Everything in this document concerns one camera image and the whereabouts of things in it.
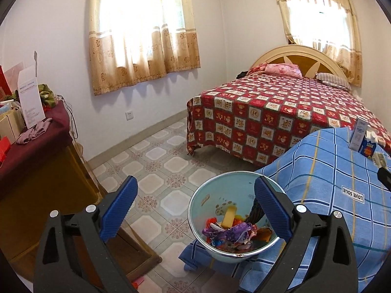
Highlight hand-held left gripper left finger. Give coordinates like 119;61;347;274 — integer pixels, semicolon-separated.
33;175;139;293

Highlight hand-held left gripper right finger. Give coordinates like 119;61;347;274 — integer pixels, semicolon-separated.
253;175;358;293

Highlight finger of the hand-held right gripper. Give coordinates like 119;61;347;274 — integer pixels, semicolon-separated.
377;166;391;193

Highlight black corrugated tray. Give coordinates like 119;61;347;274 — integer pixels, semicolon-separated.
241;200;266;225

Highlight purple wrapper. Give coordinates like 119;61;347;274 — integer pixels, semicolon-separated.
211;222;260;245

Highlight light blue trash bin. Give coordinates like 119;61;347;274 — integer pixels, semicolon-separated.
187;172;280;264

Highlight strip of clear sachets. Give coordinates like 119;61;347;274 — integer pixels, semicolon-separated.
371;152;390;168

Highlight blue and white carton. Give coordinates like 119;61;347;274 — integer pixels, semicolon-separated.
359;137;377;159

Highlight tall white box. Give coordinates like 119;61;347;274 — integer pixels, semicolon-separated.
349;116;369;152

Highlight blue plaid blanket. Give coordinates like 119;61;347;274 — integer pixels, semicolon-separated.
179;127;391;293

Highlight wooden cabinet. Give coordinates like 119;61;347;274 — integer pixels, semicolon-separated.
0;140;162;281

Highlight blue plastic stool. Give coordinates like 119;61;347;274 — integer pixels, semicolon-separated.
183;261;211;273

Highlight red patterned bed blanket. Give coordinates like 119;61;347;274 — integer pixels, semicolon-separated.
186;75;391;167

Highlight maroon cloth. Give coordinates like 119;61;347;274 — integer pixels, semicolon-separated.
0;99;74;187

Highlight striped pillow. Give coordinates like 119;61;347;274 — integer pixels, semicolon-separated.
315;72;352;91

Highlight pink spotted cloth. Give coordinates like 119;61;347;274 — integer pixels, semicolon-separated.
16;118;53;145

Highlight red box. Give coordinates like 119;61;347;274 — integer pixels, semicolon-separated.
0;136;12;164

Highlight narrow beige curtain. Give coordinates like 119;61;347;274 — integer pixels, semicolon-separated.
271;0;363;87

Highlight green plush cloth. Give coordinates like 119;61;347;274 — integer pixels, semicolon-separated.
37;83;58;109

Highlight beige paper bag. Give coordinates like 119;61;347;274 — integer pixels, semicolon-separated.
0;107;26;145

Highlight pink pillow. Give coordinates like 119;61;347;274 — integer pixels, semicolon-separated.
247;63;303;78

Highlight wide beige curtain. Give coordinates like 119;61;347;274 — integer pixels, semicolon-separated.
88;0;202;96

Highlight white open paper box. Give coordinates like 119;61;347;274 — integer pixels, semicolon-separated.
17;50;46;129

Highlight cream wooden headboard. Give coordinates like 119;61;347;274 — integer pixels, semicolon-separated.
250;44;349;78

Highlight pink paper bag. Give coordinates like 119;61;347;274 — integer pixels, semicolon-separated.
4;62;26;96

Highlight red gift bag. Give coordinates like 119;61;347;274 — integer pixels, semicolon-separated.
0;65;13;97

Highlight black cable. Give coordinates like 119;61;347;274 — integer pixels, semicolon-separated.
56;94;80;141

